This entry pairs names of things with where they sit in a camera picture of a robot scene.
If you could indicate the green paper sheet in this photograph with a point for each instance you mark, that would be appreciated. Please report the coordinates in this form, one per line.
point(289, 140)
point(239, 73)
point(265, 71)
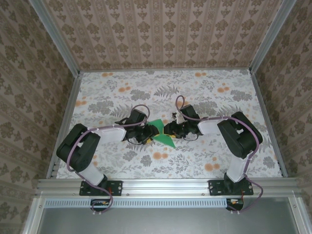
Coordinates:
point(165, 141)

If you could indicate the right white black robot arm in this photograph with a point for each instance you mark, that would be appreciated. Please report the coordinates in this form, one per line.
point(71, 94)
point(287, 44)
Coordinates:
point(241, 136)

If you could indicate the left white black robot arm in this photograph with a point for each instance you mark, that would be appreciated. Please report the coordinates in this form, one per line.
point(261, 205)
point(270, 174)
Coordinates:
point(75, 148)

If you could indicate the black power connector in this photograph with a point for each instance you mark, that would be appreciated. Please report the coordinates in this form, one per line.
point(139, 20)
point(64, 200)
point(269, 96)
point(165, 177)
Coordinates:
point(100, 203)
point(235, 202)

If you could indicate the grey metal cabinet top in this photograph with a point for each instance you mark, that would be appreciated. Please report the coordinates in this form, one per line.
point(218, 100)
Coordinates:
point(165, 221)

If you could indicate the aluminium mounting rail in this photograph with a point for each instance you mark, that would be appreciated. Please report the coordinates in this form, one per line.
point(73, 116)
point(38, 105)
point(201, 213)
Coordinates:
point(165, 187)

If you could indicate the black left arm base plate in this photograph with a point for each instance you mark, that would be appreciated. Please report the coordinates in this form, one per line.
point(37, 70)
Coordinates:
point(117, 187)

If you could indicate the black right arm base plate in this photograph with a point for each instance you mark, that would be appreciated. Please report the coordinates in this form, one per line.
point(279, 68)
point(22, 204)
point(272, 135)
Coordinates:
point(214, 187)

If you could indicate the aluminium side rail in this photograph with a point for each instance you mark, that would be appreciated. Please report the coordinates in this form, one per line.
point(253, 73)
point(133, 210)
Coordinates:
point(262, 102)
point(72, 102)

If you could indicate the aluminium frame post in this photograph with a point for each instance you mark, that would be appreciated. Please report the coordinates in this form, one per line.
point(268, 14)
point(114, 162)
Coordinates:
point(271, 36)
point(57, 36)

